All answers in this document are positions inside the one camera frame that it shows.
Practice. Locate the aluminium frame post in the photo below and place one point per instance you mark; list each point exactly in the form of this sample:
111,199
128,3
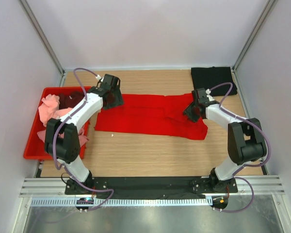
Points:
267,9
40,33

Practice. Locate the light pink t shirt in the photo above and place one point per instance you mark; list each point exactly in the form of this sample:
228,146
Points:
50,109

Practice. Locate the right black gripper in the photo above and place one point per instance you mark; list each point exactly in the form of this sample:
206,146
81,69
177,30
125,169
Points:
187,111

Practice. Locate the right aluminium frame post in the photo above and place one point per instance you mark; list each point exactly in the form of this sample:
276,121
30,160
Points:
267,9

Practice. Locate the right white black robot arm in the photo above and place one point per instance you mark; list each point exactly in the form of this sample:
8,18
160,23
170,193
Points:
246,142

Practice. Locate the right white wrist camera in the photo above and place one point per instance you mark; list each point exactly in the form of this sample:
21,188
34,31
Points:
209,96

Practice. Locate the dark maroon t shirt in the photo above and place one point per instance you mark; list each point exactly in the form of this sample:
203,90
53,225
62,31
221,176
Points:
70,100

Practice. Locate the folded black t shirt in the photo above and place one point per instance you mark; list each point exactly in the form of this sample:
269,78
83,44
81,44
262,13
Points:
208,77

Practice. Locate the red plastic bin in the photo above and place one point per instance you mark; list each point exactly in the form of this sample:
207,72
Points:
35,147

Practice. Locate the red t shirt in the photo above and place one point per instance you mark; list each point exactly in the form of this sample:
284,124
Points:
152,114

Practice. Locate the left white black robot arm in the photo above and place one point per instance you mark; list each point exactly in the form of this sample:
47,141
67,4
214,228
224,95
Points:
62,135

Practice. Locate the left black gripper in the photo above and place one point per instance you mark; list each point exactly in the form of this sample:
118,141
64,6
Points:
118,101

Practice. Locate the white slotted cable duct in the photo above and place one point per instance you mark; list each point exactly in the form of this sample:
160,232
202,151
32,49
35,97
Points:
87,202

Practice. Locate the left aluminium frame post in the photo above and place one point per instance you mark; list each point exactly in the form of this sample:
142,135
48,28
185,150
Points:
40,33

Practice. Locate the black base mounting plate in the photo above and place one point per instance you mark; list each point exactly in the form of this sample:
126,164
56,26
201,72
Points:
150,187

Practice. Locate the dusty pink t shirt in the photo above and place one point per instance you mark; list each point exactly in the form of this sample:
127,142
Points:
82,137

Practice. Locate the aluminium front rail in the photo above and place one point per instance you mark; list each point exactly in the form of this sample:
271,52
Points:
55,187

